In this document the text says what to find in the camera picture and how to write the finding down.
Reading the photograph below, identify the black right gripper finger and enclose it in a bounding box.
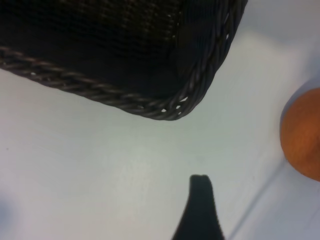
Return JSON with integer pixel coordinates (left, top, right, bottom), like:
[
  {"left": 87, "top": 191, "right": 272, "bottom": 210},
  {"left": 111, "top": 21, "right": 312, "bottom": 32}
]
[{"left": 171, "top": 174, "right": 226, "bottom": 240}]

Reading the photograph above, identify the orange fruit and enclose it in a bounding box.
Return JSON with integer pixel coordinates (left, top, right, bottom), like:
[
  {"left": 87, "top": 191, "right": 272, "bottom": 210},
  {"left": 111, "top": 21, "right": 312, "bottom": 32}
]
[{"left": 279, "top": 87, "right": 320, "bottom": 183}]

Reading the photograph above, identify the dark brown wicker basket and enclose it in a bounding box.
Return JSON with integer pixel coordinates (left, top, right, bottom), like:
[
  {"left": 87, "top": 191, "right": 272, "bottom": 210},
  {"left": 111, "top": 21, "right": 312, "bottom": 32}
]
[{"left": 0, "top": 0, "right": 248, "bottom": 121}]

